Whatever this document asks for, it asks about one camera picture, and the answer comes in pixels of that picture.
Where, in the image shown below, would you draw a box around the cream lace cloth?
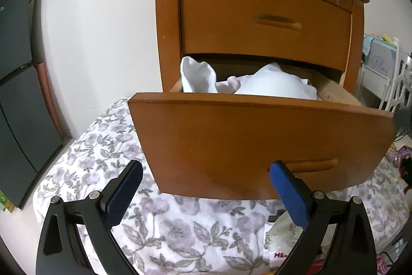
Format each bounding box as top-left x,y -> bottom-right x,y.
270,212 -> 306,246

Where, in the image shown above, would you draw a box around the wooden drawer with short front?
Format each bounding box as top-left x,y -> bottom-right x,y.
178,0 -> 355,71

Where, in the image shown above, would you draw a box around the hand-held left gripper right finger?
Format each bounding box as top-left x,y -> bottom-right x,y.
270,161 -> 377,275

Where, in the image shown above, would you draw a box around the wooden nightstand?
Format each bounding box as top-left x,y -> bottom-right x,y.
148,0 -> 371,102

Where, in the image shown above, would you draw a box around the red floral blanket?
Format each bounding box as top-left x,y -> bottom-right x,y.
376,255 -> 392,275

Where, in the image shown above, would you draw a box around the white padded bra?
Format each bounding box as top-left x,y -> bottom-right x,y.
233,62 -> 318,100

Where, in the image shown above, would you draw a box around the reddish brown wooden board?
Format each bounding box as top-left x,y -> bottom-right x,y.
35,62 -> 65,138

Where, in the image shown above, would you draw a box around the black toy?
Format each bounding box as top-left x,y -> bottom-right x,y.
398,156 -> 412,192

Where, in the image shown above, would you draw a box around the white printed cloth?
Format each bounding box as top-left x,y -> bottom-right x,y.
264,228 -> 326,266

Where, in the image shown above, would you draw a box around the green colourful boxes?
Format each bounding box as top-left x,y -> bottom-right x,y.
0,191 -> 16,213

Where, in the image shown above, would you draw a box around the pile of colourful toys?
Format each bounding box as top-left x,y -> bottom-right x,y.
385,146 -> 412,172

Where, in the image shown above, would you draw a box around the dark grey wardrobe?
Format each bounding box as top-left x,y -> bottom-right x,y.
0,0 -> 63,209

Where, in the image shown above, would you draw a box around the white openwork chair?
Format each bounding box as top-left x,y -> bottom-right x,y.
384,38 -> 412,113

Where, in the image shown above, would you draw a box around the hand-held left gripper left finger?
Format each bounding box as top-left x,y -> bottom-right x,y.
35,160 -> 144,275

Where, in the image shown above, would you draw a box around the light pink garment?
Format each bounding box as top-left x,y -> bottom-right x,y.
216,75 -> 252,94

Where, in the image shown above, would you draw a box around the light blue picture board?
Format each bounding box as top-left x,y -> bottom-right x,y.
364,36 -> 397,69

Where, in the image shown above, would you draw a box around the grey floral bedsheet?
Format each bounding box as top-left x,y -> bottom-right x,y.
32,98 -> 411,275

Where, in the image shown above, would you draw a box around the wooden drawer with tall front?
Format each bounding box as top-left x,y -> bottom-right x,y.
128,54 -> 398,201

